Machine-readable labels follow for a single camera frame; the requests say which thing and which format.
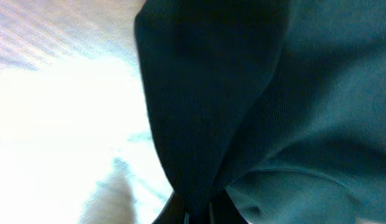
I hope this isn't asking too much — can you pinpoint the black t-shirt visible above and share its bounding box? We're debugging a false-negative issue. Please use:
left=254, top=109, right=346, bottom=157
left=134, top=0, right=386, bottom=223

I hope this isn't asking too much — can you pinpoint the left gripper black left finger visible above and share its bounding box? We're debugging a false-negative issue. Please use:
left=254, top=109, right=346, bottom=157
left=153, top=192, right=189, bottom=224

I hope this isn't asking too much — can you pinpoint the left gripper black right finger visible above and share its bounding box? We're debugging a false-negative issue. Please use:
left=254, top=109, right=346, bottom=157
left=209, top=190, right=248, bottom=224

